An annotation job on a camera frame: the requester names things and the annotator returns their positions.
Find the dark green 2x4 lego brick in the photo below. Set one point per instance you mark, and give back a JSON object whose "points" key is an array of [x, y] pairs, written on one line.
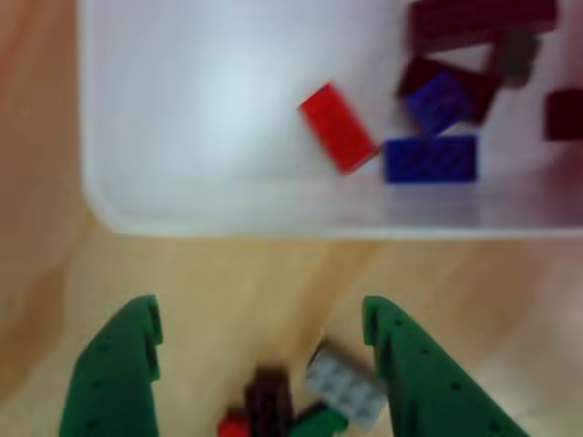
{"points": [[412, 75]]}

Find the blue 2x4 lego brick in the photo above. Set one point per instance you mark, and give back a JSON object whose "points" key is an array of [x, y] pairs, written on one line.
{"points": [[430, 159]]}

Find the red 2x4 lego brick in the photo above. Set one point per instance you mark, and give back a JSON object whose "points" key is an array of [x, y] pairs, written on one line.
{"points": [[339, 127]]}

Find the dark grey 2x6 lego brick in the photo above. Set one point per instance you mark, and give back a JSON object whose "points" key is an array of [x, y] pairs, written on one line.
{"points": [[478, 20]]}

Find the grey 2x4 lego brick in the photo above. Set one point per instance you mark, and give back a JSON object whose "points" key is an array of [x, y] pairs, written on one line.
{"points": [[346, 387]]}

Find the green narrow lego brick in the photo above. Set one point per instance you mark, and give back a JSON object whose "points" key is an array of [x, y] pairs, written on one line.
{"points": [[319, 425]]}

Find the red 2x2 lego brick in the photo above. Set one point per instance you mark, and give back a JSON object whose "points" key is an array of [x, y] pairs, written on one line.
{"points": [[232, 428]]}

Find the white plastic bin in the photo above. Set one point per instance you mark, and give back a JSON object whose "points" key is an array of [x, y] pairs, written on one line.
{"points": [[205, 114]]}

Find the black 2x2 lego brick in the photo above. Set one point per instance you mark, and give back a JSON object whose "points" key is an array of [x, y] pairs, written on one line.
{"points": [[565, 116]]}

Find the brown 2x6 lego brick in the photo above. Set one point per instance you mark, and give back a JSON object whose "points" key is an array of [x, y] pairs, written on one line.
{"points": [[268, 400]]}

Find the blue 2x2 lego brick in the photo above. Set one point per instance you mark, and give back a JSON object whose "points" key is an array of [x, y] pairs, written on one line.
{"points": [[437, 102]]}

